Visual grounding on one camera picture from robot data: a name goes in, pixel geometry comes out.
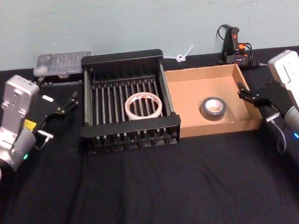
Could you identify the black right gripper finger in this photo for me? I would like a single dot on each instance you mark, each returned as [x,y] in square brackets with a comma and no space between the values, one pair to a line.
[245,88]
[250,100]

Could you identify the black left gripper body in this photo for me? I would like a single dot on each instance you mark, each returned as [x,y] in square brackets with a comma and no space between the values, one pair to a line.
[49,108]

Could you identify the shallow brown cardboard tray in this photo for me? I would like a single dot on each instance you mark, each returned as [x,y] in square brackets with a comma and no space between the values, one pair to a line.
[187,102]

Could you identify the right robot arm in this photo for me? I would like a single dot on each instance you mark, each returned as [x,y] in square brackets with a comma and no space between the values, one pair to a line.
[293,83]

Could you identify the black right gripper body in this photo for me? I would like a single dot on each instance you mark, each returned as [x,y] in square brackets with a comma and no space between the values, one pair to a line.
[275,96]

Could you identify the clear plastic case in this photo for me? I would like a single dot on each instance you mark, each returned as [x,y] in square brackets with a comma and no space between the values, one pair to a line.
[60,62]

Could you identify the plain pale wall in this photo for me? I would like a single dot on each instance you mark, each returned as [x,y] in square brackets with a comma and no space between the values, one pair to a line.
[133,19]

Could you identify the white tape roll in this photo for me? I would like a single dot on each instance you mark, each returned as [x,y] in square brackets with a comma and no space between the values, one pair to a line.
[127,109]

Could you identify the black table cloth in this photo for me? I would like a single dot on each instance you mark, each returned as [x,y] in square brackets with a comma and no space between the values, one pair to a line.
[154,188]

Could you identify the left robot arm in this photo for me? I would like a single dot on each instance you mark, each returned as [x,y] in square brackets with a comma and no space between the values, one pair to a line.
[16,140]

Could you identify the black rack with steel bars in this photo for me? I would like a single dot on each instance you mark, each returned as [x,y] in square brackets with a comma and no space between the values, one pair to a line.
[130,127]

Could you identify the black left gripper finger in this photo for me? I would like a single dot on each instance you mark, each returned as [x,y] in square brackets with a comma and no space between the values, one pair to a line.
[40,81]
[69,106]

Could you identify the silver tape roll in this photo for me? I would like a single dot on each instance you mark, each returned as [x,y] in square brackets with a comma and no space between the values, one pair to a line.
[205,115]

